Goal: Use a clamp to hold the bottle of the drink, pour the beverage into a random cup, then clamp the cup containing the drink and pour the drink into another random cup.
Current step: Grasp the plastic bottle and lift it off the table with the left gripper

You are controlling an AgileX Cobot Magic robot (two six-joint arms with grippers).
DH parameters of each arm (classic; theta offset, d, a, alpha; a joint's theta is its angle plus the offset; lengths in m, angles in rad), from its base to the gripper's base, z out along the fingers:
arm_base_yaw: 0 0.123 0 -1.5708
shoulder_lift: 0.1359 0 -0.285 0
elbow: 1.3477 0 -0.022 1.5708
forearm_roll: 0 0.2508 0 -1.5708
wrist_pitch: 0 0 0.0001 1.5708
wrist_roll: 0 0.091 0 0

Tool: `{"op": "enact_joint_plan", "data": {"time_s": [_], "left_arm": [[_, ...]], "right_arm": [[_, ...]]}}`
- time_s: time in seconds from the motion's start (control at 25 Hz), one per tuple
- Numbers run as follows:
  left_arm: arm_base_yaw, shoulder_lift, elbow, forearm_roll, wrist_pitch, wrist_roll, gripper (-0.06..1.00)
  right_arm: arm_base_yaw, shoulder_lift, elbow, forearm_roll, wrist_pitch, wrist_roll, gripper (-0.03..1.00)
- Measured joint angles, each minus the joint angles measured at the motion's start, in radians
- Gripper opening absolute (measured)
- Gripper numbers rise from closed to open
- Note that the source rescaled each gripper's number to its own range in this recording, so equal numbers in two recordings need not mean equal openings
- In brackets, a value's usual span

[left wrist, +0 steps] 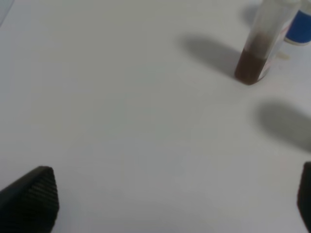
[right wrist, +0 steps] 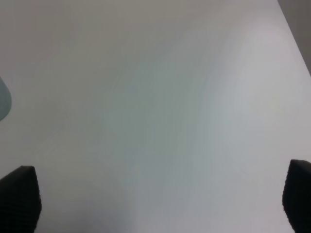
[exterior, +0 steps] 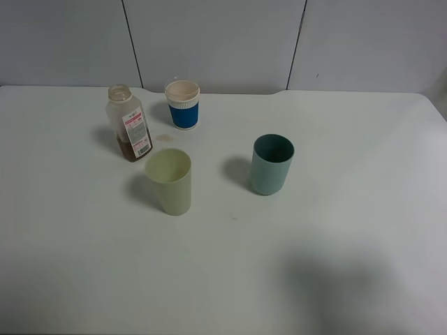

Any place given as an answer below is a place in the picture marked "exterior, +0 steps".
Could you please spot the pale green plastic cup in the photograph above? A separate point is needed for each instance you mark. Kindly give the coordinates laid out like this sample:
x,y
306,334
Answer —
x,y
169,172

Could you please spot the clear plastic drink bottle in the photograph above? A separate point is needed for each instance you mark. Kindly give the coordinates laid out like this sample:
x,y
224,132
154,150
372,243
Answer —
x,y
128,121

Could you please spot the teal plastic cup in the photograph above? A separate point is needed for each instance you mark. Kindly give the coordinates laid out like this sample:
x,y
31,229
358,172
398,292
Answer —
x,y
271,160

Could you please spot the blue sleeved paper cup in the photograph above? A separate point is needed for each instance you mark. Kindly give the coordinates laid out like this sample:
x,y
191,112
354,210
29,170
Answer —
x,y
183,101

